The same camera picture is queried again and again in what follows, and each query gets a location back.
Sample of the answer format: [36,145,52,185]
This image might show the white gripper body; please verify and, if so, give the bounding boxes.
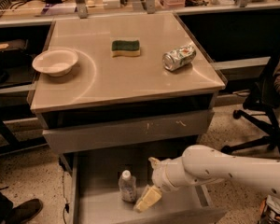
[151,158,190,192]

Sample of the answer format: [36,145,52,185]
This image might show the clear plastic water bottle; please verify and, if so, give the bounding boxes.
[119,170,137,203]

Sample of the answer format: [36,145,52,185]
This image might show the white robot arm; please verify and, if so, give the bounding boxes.
[134,145,280,214]

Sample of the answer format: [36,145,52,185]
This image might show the open grey middle drawer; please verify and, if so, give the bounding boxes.
[68,140,226,224]

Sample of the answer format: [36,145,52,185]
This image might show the grey drawer cabinet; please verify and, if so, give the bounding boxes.
[31,13,225,171]

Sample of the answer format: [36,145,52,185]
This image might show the closed grey top drawer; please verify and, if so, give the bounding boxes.
[43,109,214,154]

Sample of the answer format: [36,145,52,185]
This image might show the crushed soda can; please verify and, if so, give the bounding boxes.
[162,45,196,72]

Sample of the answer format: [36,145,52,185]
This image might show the green yellow sponge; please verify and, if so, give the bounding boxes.
[111,40,141,57]

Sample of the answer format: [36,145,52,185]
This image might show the black office chair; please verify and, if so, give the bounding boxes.
[221,58,280,154]

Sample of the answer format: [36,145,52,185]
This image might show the brown shoe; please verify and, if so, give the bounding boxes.
[6,199,43,224]

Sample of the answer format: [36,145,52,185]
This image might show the white paper bowl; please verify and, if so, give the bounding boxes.
[32,49,78,77]

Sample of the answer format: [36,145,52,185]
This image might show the black floor cable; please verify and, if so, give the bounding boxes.
[59,165,71,224]

